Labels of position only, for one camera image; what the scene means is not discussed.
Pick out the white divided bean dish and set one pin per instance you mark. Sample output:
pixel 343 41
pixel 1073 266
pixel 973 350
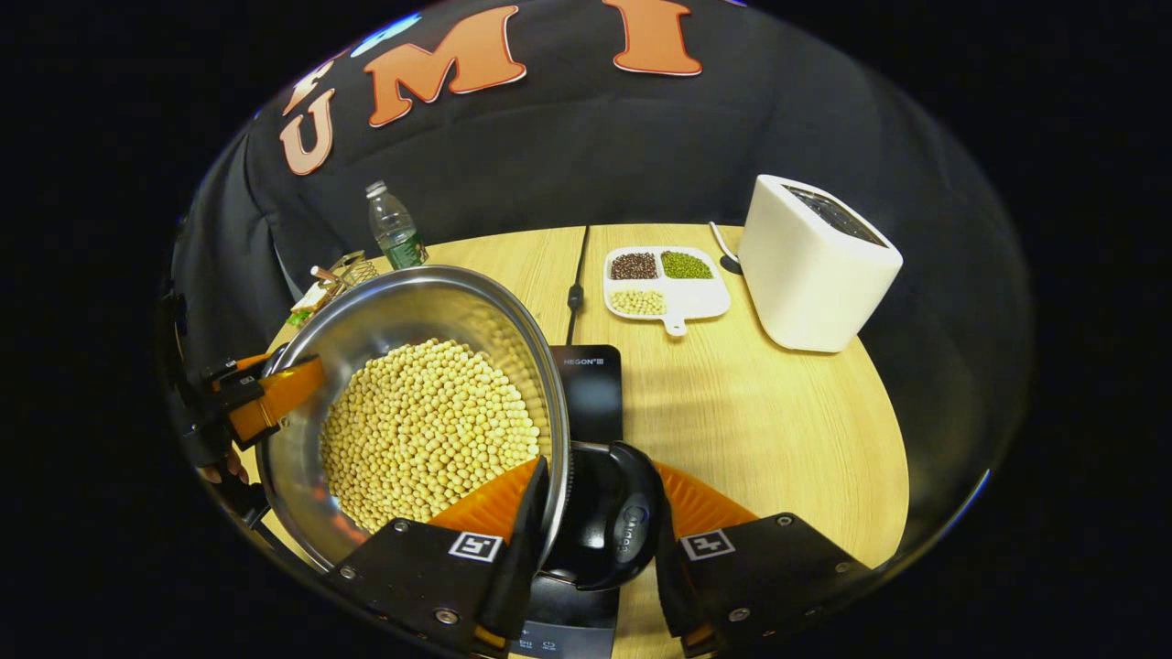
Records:
pixel 700 295

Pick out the sandwich on white plate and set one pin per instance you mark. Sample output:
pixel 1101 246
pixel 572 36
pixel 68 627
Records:
pixel 307 300

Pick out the white toaster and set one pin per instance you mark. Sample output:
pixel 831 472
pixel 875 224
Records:
pixel 806 275

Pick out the black backdrop cloth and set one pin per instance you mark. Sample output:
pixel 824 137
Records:
pixel 641 137

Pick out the black induction cooktop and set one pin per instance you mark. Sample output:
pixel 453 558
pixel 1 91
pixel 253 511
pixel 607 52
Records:
pixel 591 394

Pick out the stainless steel pot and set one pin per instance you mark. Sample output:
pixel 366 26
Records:
pixel 385 311

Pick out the clear plastic water bottle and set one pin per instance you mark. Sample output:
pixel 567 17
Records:
pixel 396 233

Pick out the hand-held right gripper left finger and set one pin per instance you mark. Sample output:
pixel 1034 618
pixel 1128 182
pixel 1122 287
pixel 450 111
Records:
pixel 522 567

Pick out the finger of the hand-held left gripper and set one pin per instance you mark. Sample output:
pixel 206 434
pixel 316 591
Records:
pixel 275 398

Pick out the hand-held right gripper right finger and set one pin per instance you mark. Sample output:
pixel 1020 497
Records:
pixel 769 577

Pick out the pile of yellow soybeans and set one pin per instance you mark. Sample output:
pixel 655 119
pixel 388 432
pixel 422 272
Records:
pixel 421 430

